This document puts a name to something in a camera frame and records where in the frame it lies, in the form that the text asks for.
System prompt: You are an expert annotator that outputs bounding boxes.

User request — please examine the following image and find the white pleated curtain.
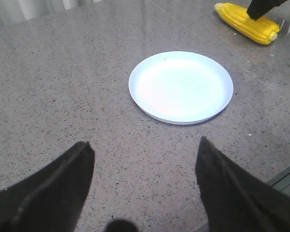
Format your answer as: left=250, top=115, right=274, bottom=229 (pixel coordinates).
left=0, top=0, right=96, bottom=27

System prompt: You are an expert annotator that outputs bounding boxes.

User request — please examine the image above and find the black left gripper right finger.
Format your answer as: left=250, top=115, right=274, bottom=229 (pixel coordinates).
left=195, top=136, right=290, bottom=232

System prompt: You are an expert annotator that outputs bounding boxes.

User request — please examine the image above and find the white round plate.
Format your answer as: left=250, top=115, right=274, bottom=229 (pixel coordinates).
left=129, top=51, right=233, bottom=125

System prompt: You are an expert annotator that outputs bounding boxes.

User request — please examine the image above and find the yellow corn cob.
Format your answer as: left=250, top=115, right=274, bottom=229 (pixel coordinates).
left=214, top=2, right=280, bottom=45

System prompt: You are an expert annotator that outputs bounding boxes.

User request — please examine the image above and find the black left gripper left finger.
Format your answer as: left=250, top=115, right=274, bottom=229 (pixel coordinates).
left=0, top=142, right=95, bottom=232

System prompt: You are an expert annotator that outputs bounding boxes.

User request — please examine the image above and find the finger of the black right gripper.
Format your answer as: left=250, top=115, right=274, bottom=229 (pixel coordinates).
left=246, top=0, right=287, bottom=20

